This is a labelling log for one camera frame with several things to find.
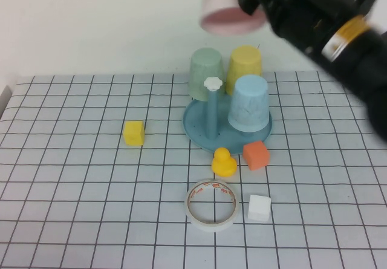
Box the pale pink plastic cup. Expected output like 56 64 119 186
198 0 267 36

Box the yellow rubber duck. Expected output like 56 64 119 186
210 147 238 178

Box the pale blue plastic cup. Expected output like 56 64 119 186
227 74 270 133

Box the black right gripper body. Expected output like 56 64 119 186
259 0 360 60

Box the pale yellow plastic cup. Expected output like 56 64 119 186
226 45 262 97

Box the white tape roll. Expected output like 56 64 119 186
184 178 241 233

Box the blue cup stand with posts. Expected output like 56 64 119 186
182 77 274 154

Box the white foam cube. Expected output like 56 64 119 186
247 193 272 222

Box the orange foam cube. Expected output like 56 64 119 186
242 140 270 170

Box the yellow foam cube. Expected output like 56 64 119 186
123 120 145 146

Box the pale green plastic cup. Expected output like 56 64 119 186
187 48 226 102

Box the grey grid pattern table cloth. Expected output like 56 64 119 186
0 69 387 269

